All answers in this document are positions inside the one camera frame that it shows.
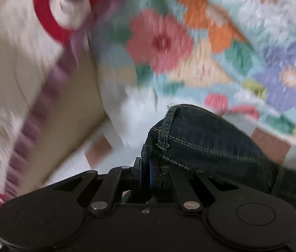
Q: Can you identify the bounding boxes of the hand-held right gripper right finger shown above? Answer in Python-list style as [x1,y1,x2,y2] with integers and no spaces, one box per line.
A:
[149,159,240,214]

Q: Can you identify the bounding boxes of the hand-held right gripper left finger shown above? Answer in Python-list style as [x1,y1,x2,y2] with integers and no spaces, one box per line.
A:
[51,157,150,214]

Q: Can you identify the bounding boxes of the dark blue denim jeans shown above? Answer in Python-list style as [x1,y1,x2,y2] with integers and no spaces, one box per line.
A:
[122,104,296,252]

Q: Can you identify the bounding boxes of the brown and grey checkered sheet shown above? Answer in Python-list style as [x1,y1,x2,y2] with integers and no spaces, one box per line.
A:
[43,84,296,189]

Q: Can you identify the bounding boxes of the floral patchwork quilt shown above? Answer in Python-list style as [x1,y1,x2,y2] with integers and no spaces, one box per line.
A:
[93,0,296,149]

